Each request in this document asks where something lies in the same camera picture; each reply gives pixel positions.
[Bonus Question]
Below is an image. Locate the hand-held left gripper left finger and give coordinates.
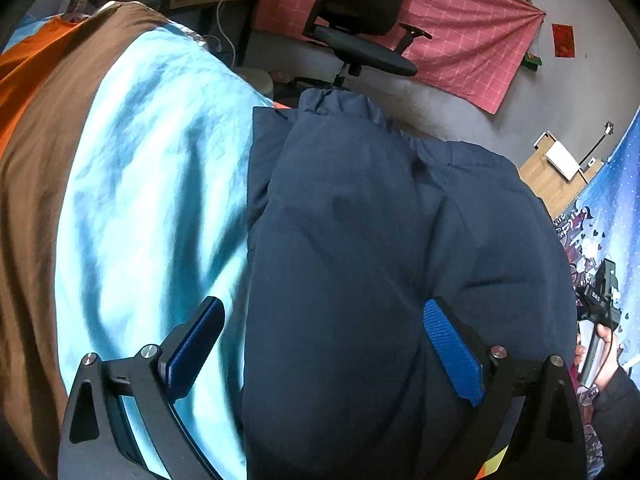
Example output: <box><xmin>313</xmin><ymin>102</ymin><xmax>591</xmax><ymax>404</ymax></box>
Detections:
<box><xmin>57</xmin><ymin>296</ymin><xmax>226</xmax><ymax>480</ymax></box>

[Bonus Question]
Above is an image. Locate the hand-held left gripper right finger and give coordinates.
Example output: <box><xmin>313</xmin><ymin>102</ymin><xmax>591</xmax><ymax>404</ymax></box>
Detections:
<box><xmin>422</xmin><ymin>299</ymin><xmax>587</xmax><ymax>480</ymax></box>

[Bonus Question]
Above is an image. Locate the navy padded jacket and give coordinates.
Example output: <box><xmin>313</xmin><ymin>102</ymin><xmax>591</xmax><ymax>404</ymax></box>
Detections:
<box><xmin>240</xmin><ymin>87</ymin><xmax>579</xmax><ymax>480</ymax></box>

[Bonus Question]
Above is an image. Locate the person's right forearm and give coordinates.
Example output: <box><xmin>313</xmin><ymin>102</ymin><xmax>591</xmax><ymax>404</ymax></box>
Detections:
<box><xmin>589</xmin><ymin>362</ymin><xmax>640</xmax><ymax>480</ymax></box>

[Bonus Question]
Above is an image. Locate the person's right hand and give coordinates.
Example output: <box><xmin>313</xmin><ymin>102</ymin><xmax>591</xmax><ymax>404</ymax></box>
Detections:
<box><xmin>573</xmin><ymin>324</ymin><xmax>627</xmax><ymax>390</ymax></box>

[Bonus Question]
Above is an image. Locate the blue printed curtain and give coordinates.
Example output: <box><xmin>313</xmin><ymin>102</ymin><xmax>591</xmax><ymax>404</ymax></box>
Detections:
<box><xmin>552</xmin><ymin>109</ymin><xmax>640</xmax><ymax>480</ymax></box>

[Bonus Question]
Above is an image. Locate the wooden chair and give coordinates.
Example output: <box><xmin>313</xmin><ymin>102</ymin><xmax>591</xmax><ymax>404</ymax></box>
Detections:
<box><xmin>517</xmin><ymin>130</ymin><xmax>607</xmax><ymax>222</ymax></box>

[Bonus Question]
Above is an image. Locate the white paper sheet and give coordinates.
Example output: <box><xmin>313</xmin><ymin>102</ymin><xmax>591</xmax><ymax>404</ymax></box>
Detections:
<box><xmin>544</xmin><ymin>142</ymin><xmax>582</xmax><ymax>180</ymax></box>

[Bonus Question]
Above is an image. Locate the striped bed blanket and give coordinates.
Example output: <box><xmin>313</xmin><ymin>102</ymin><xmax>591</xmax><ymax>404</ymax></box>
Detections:
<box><xmin>0</xmin><ymin>2</ymin><xmax>512</xmax><ymax>480</ymax></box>

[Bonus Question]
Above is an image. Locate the plastic bucket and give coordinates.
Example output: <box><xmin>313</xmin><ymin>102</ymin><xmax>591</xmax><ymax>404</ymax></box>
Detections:
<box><xmin>234</xmin><ymin>66</ymin><xmax>276</xmax><ymax>101</ymax></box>

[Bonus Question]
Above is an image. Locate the black office chair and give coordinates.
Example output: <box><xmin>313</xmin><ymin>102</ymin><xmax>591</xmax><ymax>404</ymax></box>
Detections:
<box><xmin>292</xmin><ymin>0</ymin><xmax>434</xmax><ymax>92</ymax></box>

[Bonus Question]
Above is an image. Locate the red wall poster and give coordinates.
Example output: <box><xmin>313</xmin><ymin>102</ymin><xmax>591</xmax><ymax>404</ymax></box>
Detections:
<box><xmin>551</xmin><ymin>23</ymin><xmax>577</xmax><ymax>60</ymax></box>

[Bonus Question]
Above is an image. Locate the pink checked wall cloth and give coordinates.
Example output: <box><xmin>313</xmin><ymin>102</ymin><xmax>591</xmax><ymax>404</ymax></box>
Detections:
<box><xmin>254</xmin><ymin>0</ymin><xmax>547</xmax><ymax>117</ymax></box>

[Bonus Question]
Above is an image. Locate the white cable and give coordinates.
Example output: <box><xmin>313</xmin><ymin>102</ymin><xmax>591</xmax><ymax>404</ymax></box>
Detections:
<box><xmin>199</xmin><ymin>0</ymin><xmax>237</xmax><ymax>57</ymax></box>

